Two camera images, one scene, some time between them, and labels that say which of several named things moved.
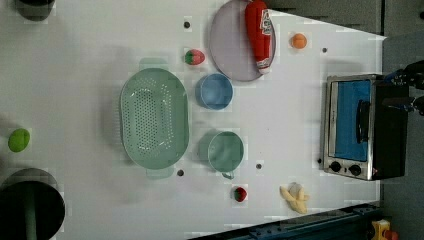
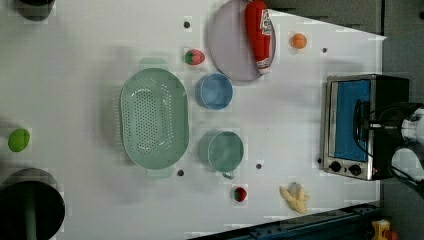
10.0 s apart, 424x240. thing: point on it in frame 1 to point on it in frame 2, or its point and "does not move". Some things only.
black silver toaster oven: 363,139 does not move
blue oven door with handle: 350,120 does not move
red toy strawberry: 240,194 does not move
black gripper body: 412,75 to 388,127
